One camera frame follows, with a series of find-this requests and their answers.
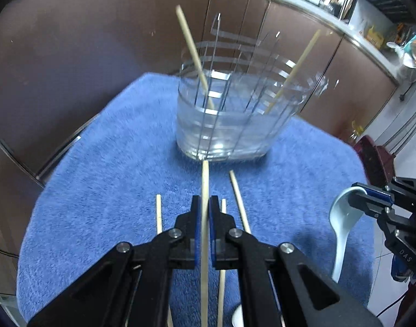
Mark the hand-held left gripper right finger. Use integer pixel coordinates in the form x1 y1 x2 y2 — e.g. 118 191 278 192
209 196 383 327

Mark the clear plastic utensil holder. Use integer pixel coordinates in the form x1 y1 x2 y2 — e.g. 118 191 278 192
175 14 331 162

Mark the yellow oil bottle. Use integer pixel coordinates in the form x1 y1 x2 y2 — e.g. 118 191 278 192
350 121 364 144

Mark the blue terry towel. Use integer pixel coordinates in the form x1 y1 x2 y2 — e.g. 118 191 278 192
16 72 375 327

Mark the yellow box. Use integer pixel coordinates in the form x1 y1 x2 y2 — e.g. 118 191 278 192
365 25 386 48

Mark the wooden chopstick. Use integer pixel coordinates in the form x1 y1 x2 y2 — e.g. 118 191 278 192
217 198 227 327
175 5 216 110
264 29 322 114
155 194 174 327
200 161 211 327
229 170 252 235

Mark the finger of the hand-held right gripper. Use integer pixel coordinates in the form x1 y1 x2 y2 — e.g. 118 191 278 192
351 182 395 209
349 193 391 220

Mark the black cable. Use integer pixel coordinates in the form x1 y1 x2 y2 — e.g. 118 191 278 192
376 279 416 317

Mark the white plastic bag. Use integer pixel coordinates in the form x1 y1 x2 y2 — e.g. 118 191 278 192
387 31 416 82

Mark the dark red dustpan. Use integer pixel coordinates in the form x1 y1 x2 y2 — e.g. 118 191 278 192
353 135 396 188

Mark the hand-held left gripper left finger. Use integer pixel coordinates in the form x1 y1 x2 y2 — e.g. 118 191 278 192
26 196 203 327

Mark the brown kitchen cabinet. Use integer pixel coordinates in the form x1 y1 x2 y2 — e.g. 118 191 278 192
0 0 399 280

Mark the steel kitchen countertop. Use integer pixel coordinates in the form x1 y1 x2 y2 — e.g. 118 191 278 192
225 0 416 86

